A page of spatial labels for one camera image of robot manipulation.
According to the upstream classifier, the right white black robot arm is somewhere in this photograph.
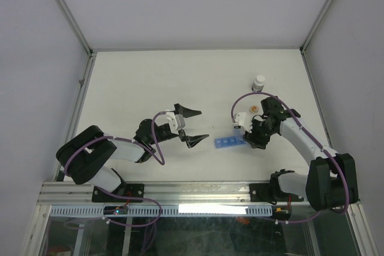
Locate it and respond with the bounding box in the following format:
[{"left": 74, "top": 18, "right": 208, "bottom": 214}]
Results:
[{"left": 232, "top": 95, "right": 359, "bottom": 213}]

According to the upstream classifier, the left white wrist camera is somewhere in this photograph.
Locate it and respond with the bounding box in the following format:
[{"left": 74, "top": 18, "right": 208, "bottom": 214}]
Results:
[{"left": 165, "top": 112, "right": 185, "bottom": 134}]

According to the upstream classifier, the aluminium frame post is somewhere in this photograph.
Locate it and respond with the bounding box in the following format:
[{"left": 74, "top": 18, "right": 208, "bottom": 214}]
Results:
[
  {"left": 300, "top": 0, "right": 335, "bottom": 53},
  {"left": 55, "top": 0, "right": 93, "bottom": 56}
]

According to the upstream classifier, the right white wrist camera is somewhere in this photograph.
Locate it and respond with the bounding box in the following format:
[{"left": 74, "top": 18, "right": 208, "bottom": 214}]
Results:
[{"left": 233, "top": 112, "right": 253, "bottom": 133}]

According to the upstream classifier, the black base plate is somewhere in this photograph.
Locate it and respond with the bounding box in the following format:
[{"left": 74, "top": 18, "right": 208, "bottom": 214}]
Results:
[
  {"left": 249, "top": 182, "right": 304, "bottom": 204},
  {"left": 91, "top": 183, "right": 145, "bottom": 204}
]

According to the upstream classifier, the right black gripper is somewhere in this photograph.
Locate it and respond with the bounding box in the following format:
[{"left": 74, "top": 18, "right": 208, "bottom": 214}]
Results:
[{"left": 242, "top": 116, "right": 275, "bottom": 149}]

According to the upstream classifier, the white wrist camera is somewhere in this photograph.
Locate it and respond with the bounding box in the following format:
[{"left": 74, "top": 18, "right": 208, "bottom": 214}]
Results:
[
  {"left": 165, "top": 112, "right": 185, "bottom": 134},
  {"left": 233, "top": 112, "right": 253, "bottom": 133}
]

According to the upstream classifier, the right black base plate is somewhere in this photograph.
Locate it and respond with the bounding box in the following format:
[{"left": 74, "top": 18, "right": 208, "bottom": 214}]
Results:
[{"left": 249, "top": 182, "right": 304, "bottom": 204}]

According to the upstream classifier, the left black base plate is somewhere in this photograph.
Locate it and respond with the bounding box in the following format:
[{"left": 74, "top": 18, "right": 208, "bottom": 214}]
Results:
[{"left": 91, "top": 183, "right": 145, "bottom": 204}]

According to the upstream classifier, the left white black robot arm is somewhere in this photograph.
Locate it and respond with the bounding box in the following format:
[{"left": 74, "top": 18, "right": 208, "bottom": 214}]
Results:
[{"left": 56, "top": 103, "right": 208, "bottom": 201}]

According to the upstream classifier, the aluminium mounting rail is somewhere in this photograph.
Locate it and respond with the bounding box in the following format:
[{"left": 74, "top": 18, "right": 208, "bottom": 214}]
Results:
[{"left": 37, "top": 180, "right": 359, "bottom": 206}]

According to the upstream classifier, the right aluminium frame post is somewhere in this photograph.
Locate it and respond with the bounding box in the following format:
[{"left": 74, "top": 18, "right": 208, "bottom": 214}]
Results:
[{"left": 300, "top": 0, "right": 335, "bottom": 53}]

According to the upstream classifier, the blue weekly pill organizer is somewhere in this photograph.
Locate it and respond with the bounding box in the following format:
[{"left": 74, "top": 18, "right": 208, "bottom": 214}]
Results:
[{"left": 214, "top": 130, "right": 246, "bottom": 149}]

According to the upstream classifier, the grey slotted cable duct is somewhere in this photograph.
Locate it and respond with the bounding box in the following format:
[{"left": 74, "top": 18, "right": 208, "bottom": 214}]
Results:
[{"left": 50, "top": 204, "right": 272, "bottom": 218}]

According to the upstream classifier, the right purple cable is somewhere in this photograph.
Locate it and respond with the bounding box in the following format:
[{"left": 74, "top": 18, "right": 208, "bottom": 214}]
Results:
[{"left": 230, "top": 91, "right": 350, "bottom": 225}]

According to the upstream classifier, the left aluminium frame post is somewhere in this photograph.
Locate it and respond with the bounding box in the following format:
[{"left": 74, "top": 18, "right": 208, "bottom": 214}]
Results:
[{"left": 55, "top": 0, "right": 93, "bottom": 56}]

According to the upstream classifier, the clear bottle cap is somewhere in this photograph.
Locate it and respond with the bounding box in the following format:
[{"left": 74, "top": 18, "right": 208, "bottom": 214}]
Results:
[{"left": 250, "top": 106, "right": 259, "bottom": 113}]

